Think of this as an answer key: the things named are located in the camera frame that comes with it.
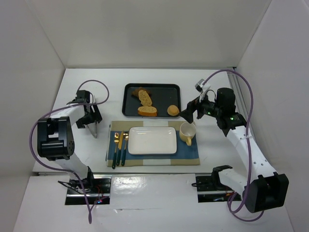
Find metal tongs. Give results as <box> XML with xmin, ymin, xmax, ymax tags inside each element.
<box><xmin>86</xmin><ymin>122</ymin><xmax>98</xmax><ymax>139</ymax></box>

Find long bread slice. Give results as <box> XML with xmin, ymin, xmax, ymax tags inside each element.
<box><xmin>138</xmin><ymin>90</ymin><xmax>152</xmax><ymax>106</ymax></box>

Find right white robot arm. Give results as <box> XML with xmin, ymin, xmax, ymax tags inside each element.
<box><xmin>180</xmin><ymin>86</ymin><xmax>289</xmax><ymax>213</ymax></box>

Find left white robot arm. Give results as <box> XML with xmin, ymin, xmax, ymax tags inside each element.
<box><xmin>37</xmin><ymin>90</ymin><xmax>102</xmax><ymax>189</ymax></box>

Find orange crust bread slice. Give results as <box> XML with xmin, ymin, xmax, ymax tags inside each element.
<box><xmin>138</xmin><ymin>106</ymin><xmax>157</xmax><ymax>117</ymax></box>

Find dark brown bread piece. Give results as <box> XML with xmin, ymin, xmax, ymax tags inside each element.
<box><xmin>131</xmin><ymin>87</ymin><xmax>151</xmax><ymax>98</ymax></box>

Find round bun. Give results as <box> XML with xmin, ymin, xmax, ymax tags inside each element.
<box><xmin>167</xmin><ymin>105</ymin><xmax>180</xmax><ymax>116</ymax></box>

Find yellow mug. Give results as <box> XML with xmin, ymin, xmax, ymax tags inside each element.
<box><xmin>179</xmin><ymin>122</ymin><xmax>197</xmax><ymax>146</ymax></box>

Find black baking tray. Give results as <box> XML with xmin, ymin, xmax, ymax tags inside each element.
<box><xmin>122</xmin><ymin>83</ymin><xmax>181</xmax><ymax>118</ymax></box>

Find white rectangular plate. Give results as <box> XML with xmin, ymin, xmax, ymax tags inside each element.
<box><xmin>128</xmin><ymin>127</ymin><xmax>177</xmax><ymax>155</ymax></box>

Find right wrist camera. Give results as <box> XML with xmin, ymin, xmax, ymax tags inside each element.
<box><xmin>195</xmin><ymin>79</ymin><xmax>211</xmax><ymax>102</ymax></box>

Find gold fork green handle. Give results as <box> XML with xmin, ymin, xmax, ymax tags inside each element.
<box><xmin>112</xmin><ymin>132</ymin><xmax>120</xmax><ymax>169</ymax></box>

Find aluminium rail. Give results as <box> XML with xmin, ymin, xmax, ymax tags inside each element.
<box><xmin>227</xmin><ymin>72</ymin><xmax>248</xmax><ymax>119</ymax></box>

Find gold knife green handle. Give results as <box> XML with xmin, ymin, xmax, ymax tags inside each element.
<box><xmin>116</xmin><ymin>131</ymin><xmax>124</xmax><ymax>166</ymax></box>

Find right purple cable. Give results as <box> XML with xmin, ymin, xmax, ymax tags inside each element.
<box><xmin>203</xmin><ymin>69</ymin><xmax>264</xmax><ymax>222</ymax></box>

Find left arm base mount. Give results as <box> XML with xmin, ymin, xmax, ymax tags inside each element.
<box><xmin>58</xmin><ymin>175</ymin><xmax>112</xmax><ymax>205</ymax></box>

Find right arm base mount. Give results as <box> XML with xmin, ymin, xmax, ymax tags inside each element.
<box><xmin>191</xmin><ymin>175</ymin><xmax>234</xmax><ymax>203</ymax></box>

